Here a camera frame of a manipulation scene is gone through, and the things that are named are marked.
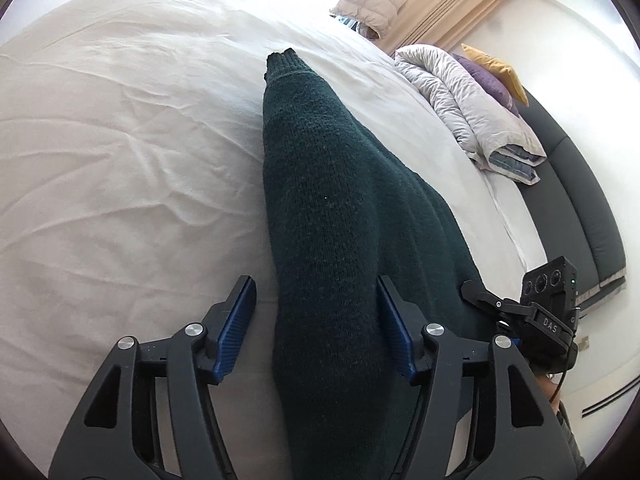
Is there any yellow pillow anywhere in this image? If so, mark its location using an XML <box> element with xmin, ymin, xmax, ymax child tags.
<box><xmin>461</xmin><ymin>43</ymin><xmax>529</xmax><ymax>107</ymax></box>

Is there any purple pillow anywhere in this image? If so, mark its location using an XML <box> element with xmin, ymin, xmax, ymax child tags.
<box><xmin>452</xmin><ymin>52</ymin><xmax>522</xmax><ymax>117</ymax></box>

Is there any beige curtain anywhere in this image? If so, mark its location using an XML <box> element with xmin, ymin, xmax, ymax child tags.
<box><xmin>387</xmin><ymin>0</ymin><xmax>522</xmax><ymax>57</ymax></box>

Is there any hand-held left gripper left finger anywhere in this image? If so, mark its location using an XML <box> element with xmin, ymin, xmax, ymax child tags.
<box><xmin>48</xmin><ymin>275</ymin><xmax>258</xmax><ymax>480</ymax></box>

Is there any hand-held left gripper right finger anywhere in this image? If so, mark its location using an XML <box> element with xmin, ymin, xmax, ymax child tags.
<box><xmin>376</xmin><ymin>275</ymin><xmax>587</xmax><ymax>480</ymax></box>

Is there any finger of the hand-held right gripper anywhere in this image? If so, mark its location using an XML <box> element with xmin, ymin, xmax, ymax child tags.
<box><xmin>460</xmin><ymin>280</ymin><xmax>530</xmax><ymax>322</ymax></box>

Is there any white bed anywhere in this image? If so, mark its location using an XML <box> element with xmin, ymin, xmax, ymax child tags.
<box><xmin>0</xmin><ymin>0</ymin><xmax>549</xmax><ymax>463</ymax></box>

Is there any black cable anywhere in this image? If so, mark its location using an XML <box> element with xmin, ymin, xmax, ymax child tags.
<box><xmin>549</xmin><ymin>352</ymin><xmax>576</xmax><ymax>403</ymax></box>

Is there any dark green knit sweater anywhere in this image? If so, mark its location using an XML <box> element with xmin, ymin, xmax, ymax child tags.
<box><xmin>262</xmin><ymin>47</ymin><xmax>502</xmax><ymax>480</ymax></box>

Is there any person's right forearm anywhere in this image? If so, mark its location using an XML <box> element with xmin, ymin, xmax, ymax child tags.
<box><xmin>536</xmin><ymin>374</ymin><xmax>587</xmax><ymax>472</ymax></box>

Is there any dark grey upholstered bed frame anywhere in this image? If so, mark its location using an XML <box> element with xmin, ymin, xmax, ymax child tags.
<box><xmin>516</xmin><ymin>92</ymin><xmax>628</xmax><ymax>307</ymax></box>

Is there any beige puffer jacket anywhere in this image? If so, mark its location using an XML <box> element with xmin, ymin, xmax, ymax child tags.
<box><xmin>330</xmin><ymin>0</ymin><xmax>406</xmax><ymax>42</ymax></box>

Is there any grey folded duvet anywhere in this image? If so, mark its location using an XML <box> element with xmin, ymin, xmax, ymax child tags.
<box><xmin>394</xmin><ymin>44</ymin><xmax>547</xmax><ymax>187</ymax></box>

